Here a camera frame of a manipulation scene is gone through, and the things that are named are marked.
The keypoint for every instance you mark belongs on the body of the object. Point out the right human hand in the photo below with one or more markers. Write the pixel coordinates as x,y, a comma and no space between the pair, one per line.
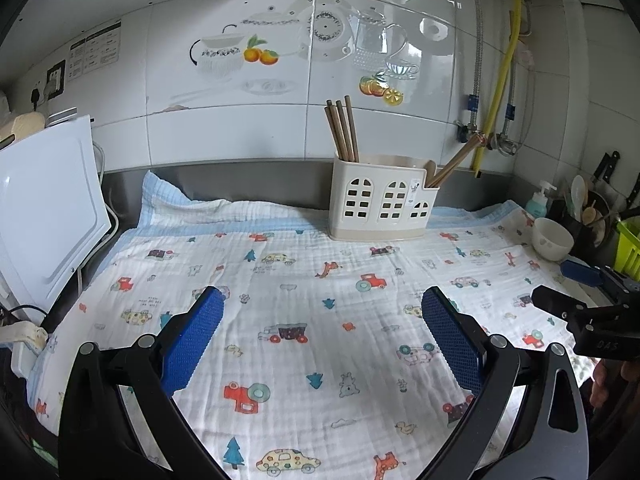
605,374

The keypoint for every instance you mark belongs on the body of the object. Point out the teal soap dispenser bottle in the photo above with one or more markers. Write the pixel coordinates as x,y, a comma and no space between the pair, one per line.
537,205

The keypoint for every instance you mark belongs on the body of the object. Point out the printed white cloth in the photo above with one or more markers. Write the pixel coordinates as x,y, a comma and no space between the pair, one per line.
322,366

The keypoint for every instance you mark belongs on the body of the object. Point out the black knife handle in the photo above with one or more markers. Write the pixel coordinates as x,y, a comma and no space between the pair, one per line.
601,177

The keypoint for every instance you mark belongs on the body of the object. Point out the wooden chopstick in holder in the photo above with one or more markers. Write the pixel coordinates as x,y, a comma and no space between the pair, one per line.
339,131
336,130
445,169
344,126

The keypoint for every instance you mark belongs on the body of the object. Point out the black wall socket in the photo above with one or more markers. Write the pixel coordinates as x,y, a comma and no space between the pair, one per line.
55,80

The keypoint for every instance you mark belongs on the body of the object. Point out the light brown wooden chopstick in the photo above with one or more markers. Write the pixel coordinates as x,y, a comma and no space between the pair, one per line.
352,129

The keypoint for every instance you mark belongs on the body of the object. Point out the white house-shaped utensil holder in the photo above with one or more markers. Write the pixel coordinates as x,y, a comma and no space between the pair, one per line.
380,197

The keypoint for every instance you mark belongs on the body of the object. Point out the white ceramic bowl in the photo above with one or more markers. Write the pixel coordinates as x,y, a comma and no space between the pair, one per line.
551,240

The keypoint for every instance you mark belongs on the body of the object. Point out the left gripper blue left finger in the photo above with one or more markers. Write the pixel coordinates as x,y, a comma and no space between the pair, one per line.
184,339

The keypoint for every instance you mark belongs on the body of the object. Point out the lime green plastic basket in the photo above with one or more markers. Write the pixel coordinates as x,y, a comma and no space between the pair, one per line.
627,258

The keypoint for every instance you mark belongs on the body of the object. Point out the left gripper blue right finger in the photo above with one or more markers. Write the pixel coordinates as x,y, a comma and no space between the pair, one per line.
463,349

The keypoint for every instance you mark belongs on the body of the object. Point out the white plastic spoon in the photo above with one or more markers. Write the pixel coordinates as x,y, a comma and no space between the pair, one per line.
578,194

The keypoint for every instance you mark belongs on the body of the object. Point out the metal water valve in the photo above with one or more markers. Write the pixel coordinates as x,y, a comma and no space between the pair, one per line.
500,142

